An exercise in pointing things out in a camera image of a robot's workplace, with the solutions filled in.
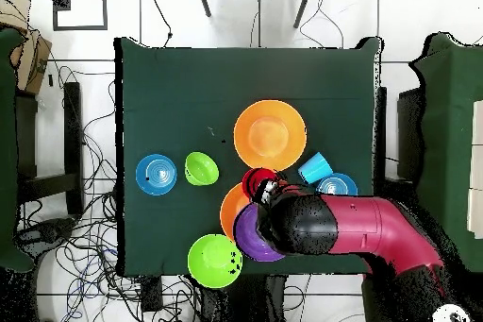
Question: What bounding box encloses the red cup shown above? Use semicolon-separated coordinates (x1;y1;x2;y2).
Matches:
241;167;281;200

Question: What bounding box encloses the large orange bowl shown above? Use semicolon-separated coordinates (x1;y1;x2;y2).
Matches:
219;181;253;242
232;99;308;173

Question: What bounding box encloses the purple bowl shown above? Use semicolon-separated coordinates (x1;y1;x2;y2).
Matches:
233;202;287;263

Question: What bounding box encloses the blue cup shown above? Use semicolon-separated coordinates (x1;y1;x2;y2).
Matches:
297;150;334;186

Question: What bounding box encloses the small green bowl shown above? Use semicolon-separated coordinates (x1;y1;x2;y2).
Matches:
184;151;221;187

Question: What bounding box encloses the large green bowl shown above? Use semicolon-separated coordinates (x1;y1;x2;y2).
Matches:
187;233;244;289

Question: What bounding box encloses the white box stack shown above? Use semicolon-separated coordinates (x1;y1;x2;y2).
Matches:
466;99;483;240

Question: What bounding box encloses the blue bowl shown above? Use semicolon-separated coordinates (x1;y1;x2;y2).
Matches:
315;172;359;197
135;153;178;197

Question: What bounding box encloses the dark green table cloth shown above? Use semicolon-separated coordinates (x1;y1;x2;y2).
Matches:
114;36;384;278

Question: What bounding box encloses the black power strip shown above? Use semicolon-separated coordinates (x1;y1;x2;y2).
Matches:
140;275;164;313

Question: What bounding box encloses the black tripod leg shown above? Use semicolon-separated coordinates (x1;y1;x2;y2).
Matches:
292;0;315;29
194;0;213;18

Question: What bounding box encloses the dark green covered table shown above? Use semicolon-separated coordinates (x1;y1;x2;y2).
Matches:
0;27;37;274
408;32;483;279

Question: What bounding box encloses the cardboard box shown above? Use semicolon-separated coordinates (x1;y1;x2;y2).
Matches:
0;0;53;96

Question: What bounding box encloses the black cable with connector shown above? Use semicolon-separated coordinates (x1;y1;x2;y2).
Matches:
147;0;174;48

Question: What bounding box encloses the black metal stand frame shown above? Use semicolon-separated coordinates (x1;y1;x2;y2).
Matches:
14;81;86;217

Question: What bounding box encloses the black pedestal foot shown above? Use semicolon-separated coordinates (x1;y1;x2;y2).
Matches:
16;217;78;259

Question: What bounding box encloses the black floor frame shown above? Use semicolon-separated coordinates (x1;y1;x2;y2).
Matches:
51;0;109;32

